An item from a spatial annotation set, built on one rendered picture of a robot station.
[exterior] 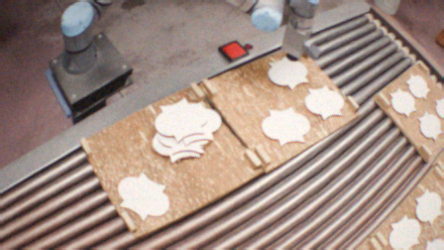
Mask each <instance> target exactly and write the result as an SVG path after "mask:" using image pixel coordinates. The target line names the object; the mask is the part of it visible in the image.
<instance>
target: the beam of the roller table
mask: <svg viewBox="0 0 444 250"><path fill-rule="evenodd" d="M370 7H371V6H370V5H368V4H367V3H366V2H365V1H364V0H359V1H357V2H354V3H351V4H350V3H349V4H348V5H343V6H341V7H337V8H336V9H335V8H334V9H333V10H332V9H331V10H329V11H326V12H323V13H320V14H317V15H315V16H314V17H315V18H314V20H313V22H314V24H313V26H312V30H311V35H310V37H312V36H315V35H316V34H320V33H322V32H323V33H324V32H325V31H326V30H327V31H328V30H329V29H332V28H334V27H337V26H340V25H341V24H345V23H347V22H350V21H353V20H355V19H357V18H359V17H362V16H364V15H366V14H369V10H370ZM286 26H287V25H286ZM286 26H282V27H281V28H278V29H277V30H275V31H272V32H267V33H262V34H261V35H259V36H256V37H253V38H251V39H249V40H247V41H243V42H241V43H240V44H241V45H242V46H243V47H244V46H245V45H246V44H251V45H253V46H254V48H253V49H252V50H250V51H248V50H247V51H248V52H250V55H249V56H248V57H246V58H244V59H241V60H239V61H237V62H232V63H231V62H228V61H227V60H226V59H225V57H224V56H223V55H222V54H221V53H220V52H216V53H214V54H212V55H210V56H208V57H205V58H203V59H201V60H199V61H197V62H193V63H191V64H189V65H187V66H184V67H182V68H180V69H178V70H176V71H173V72H171V73H169V74H167V75H165V76H162V77H160V78H158V79H157V80H155V81H153V82H152V83H150V84H148V85H146V86H144V87H142V88H140V89H138V90H136V91H134V92H132V93H130V94H128V95H126V96H125V97H122V98H120V99H119V100H117V101H115V102H113V103H111V104H110V105H108V106H106V107H104V108H102V109H101V110H99V111H98V112H95V113H94V114H92V115H91V116H89V117H87V118H86V119H84V120H81V121H79V122H78V123H76V124H75V125H74V126H72V127H70V128H69V129H66V130H64V131H63V132H62V133H60V134H57V135H56V136H55V137H53V138H51V139H49V140H48V141H47V142H46V143H43V144H42V145H41V146H38V147H37V148H36V149H33V150H32V151H31V152H29V153H27V154H26V155H24V156H23V157H20V158H19V159H17V160H16V161H14V162H13V163H10V164H9V165H7V166H6V167H4V168H3V169H1V170H0V197H1V196H3V194H5V193H7V192H9V191H10V190H12V189H14V188H16V187H18V186H20V185H21V184H23V183H24V182H27V181H29V180H30V179H32V178H33V177H35V176H36V175H39V174H40V173H42V172H44V171H46V170H47V169H48V168H51V167H52V166H54V165H56V164H57V163H59V162H61V161H62V160H65V159H66V158H68V157H70V156H72V155H73V154H74V153H77V152H78V151H80V150H81V149H82V147H81V145H80V139H83V138H84V139H87V138H88V137H90V136H92V135H93V134H95V133H97V132H100V131H101V130H104V129H105V128H107V127H109V126H110V125H113V124H114V123H116V122H118V121H120V120H122V119H123V118H125V117H128V116H129V115H131V114H133V113H135V112H137V111H139V110H141V109H143V108H146V107H147V106H149V105H151V104H154V103H156V102H158V101H160V100H163V99H165V98H166V97H168V96H170V95H173V94H175V93H177V92H178V91H179V90H182V89H184V88H186V87H188V86H189V85H190V84H191V83H193V82H195V84H196V85H197V86H198V84H200V83H202V82H203V80H205V79H208V80H209V79H211V78H214V77H216V76H219V75H221V74H223V73H226V72H228V71H230V70H233V69H235V68H238V67H240V66H242V65H246V64H248V63H251V62H253V61H255V60H257V59H259V58H264V57H266V56H267V55H269V54H271V53H275V52H277V51H278V50H280V48H281V45H282V40H283V36H284V34H285V27H286Z"/></svg>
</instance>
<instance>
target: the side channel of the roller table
mask: <svg viewBox="0 0 444 250"><path fill-rule="evenodd" d="M370 13H371V14H373V15H374V18H375V20H379V21H380V22H381V23H382V26H384V27H387V28H388V32H389V33H394V34H395V37H396V40H401V42H402V47H408V48H409V52H410V55H411V54H415V55H416V61H415V62H418V61H422V62H423V64H424V65H426V67H427V68H428V69H429V70H430V75H429V76H431V75H435V76H436V78H437V82H436V83H438V82H441V83H442V84H443V90H444V69H443V68H442V67H441V66H440V64H438V63H437V62H436V60H434V59H433V58H432V57H431V55H430V54H428V53H427V51H426V50H425V49H424V48H422V47H421V45H420V44H419V43H418V42H416V41H415V40H414V39H413V38H412V37H411V35H409V34H408V33H407V32H406V31H405V30H404V29H403V28H402V27H401V26H399V25H398V23H397V22H396V21H394V20H393V19H392V18H391V17H390V16H389V15H388V14H387V13H385V12H384V11H383V10H382V9H381V8H380V7H378V6H377V5H373V6H371V7H370V10H369V14H370Z"/></svg>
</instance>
